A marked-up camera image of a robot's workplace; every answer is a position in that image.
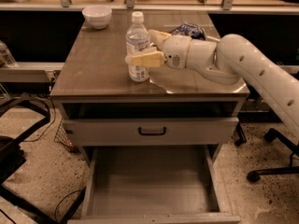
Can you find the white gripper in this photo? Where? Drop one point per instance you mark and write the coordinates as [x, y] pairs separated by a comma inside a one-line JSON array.
[[177, 52]]

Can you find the clear plastic water bottle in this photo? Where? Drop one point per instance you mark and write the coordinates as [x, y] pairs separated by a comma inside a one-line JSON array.
[[137, 39]]

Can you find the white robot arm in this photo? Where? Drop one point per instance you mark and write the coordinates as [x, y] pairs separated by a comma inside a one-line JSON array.
[[225, 62]]

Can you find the white ceramic bowl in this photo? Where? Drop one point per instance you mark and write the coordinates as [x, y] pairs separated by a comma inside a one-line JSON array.
[[98, 16]]

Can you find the plastic bottle at left edge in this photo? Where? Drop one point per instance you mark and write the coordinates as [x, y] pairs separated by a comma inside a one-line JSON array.
[[6, 58]]

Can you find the blue chip bag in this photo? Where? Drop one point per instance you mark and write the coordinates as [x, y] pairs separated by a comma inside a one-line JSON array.
[[192, 30]]

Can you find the closed upper drawer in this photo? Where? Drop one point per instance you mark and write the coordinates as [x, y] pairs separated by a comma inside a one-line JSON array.
[[149, 132]]

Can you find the grey drawer cabinet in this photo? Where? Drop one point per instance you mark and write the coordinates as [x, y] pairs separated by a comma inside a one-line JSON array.
[[94, 84]]

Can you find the open bottom drawer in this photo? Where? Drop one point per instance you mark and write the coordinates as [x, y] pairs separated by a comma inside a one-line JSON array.
[[152, 185]]

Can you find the black office chair right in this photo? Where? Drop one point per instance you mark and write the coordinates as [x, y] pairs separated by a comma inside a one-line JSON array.
[[288, 168]]

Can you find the black chair left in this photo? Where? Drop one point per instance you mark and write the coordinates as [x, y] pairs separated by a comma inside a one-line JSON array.
[[12, 158]]

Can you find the wire mesh basket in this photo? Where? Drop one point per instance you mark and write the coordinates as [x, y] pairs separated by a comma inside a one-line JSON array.
[[61, 138]]

